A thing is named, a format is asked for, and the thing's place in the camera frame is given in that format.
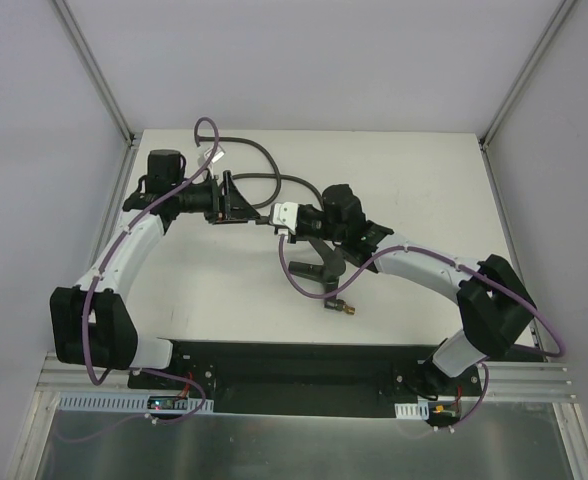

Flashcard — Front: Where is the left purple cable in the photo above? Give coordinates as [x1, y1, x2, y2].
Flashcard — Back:
[53, 117, 220, 444]

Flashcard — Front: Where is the dark grey faucet valve fitting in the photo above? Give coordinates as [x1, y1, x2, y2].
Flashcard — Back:
[288, 238, 346, 294]

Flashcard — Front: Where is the white cable duct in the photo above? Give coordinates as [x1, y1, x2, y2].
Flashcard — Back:
[394, 402, 429, 421]
[58, 392, 214, 415]

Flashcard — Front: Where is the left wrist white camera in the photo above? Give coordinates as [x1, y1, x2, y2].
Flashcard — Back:
[197, 145, 225, 166]

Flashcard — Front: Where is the black flexible hose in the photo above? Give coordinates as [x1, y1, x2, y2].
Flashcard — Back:
[213, 133, 325, 224]

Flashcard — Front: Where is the left aluminium frame post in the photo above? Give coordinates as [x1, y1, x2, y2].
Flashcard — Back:
[49, 0, 136, 146]

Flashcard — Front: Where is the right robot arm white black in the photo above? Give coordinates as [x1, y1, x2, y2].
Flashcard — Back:
[270, 184, 535, 395]

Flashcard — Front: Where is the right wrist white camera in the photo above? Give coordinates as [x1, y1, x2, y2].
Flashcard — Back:
[269, 202, 299, 235]

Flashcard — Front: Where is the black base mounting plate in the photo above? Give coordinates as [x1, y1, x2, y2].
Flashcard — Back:
[127, 341, 481, 418]

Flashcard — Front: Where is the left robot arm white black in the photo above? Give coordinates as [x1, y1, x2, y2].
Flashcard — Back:
[50, 146, 260, 389]

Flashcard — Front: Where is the left white cable duct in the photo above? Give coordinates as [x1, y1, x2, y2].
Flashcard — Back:
[58, 392, 214, 415]

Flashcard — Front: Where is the right white cable duct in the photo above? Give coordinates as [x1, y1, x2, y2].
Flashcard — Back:
[394, 402, 429, 421]

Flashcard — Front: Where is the aluminium frame post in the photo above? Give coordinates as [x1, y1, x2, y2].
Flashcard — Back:
[49, 0, 136, 146]
[479, 0, 580, 152]

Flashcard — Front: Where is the front aluminium rail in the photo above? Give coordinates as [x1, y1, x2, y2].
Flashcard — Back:
[35, 353, 579, 404]

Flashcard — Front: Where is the wrist white camera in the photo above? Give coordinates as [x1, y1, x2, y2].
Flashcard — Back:
[197, 145, 225, 166]
[269, 202, 299, 235]

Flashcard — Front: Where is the right aluminium frame post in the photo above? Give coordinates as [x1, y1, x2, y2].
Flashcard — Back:
[479, 0, 580, 152]

